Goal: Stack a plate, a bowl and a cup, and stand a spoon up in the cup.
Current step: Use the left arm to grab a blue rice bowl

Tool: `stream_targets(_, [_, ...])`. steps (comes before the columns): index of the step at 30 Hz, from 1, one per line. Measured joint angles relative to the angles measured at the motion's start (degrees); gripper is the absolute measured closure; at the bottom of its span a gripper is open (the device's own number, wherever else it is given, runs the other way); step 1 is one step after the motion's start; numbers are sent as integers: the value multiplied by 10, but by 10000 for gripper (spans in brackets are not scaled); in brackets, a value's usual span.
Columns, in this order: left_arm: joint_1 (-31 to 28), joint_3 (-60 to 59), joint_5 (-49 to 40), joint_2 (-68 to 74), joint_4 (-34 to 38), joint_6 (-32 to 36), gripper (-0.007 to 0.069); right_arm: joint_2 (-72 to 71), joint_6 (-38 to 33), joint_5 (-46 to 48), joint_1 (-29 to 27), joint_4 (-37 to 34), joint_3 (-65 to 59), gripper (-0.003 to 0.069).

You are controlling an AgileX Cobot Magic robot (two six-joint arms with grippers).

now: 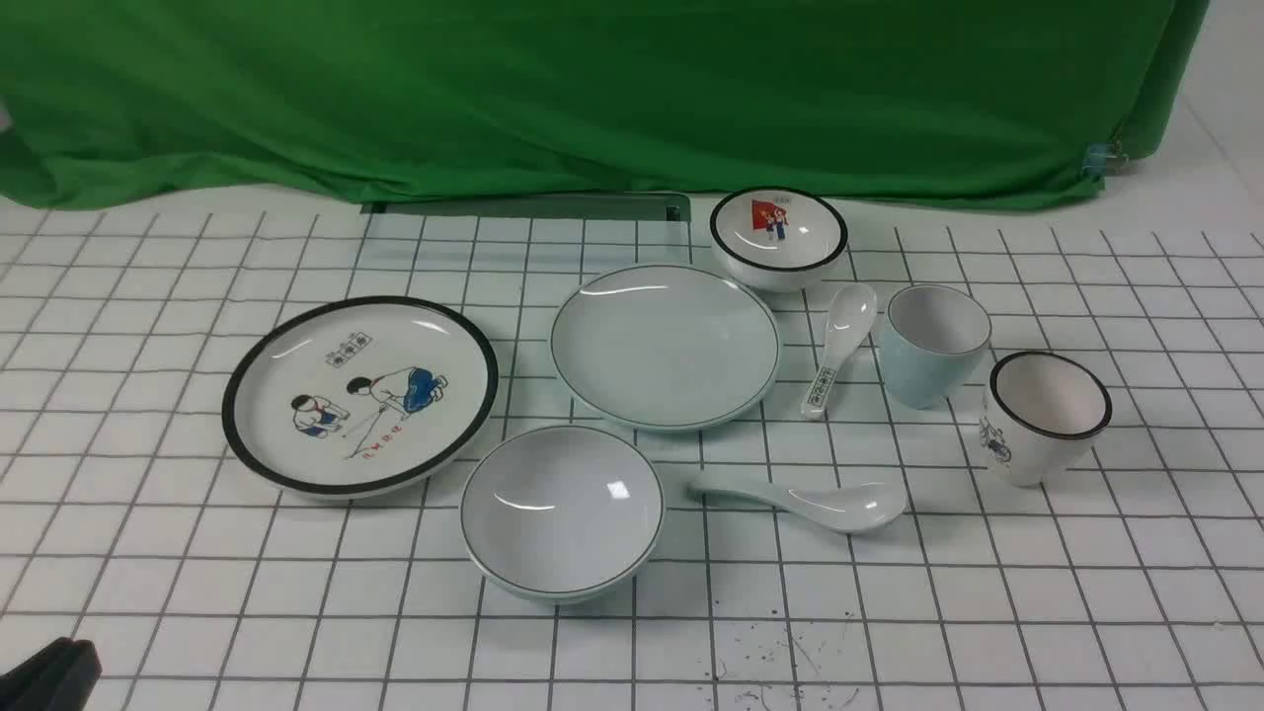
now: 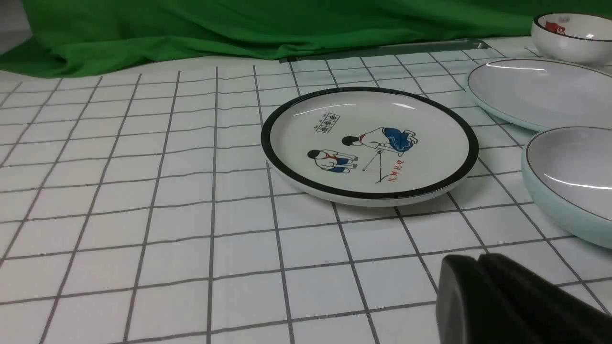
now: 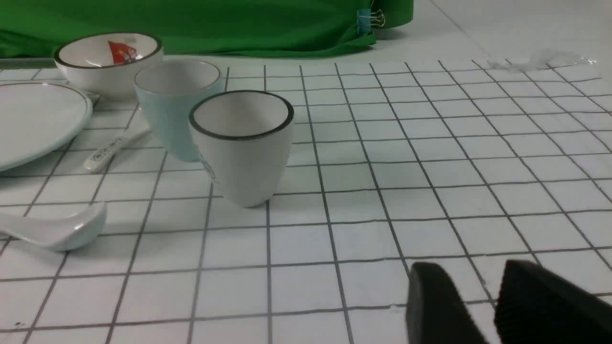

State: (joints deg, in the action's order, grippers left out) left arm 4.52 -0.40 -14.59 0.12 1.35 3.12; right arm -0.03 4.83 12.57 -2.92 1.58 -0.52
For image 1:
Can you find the plain light blue plate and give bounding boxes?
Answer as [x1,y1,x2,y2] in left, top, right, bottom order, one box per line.
[549,263,782,431]

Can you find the light blue ceramic cup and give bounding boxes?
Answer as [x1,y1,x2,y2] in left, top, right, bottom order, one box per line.
[876,283,992,409]

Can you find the black-rimmed white cup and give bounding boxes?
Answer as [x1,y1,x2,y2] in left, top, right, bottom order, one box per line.
[980,350,1112,490]

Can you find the blue binder clip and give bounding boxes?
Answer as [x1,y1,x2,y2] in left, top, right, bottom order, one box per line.
[1079,140,1133,178]

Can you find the green backdrop cloth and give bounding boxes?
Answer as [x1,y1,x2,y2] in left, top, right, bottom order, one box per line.
[1,1,1208,211]

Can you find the black-rimmed illustrated plate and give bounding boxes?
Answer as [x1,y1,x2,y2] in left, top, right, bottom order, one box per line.
[221,295,501,500]

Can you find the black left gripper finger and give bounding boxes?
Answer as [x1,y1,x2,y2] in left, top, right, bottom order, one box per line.
[1,638,102,711]

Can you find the black-rimmed illustrated bowl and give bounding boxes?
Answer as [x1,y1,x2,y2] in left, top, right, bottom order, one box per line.
[708,189,849,292]

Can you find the plain white ceramic spoon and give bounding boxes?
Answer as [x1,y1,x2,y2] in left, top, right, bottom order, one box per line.
[686,472,909,534]

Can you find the white spoon with print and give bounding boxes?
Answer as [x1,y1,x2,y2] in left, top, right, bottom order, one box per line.
[800,282,877,423]

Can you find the plain light blue bowl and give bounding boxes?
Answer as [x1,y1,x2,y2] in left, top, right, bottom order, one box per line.
[459,425,667,603]

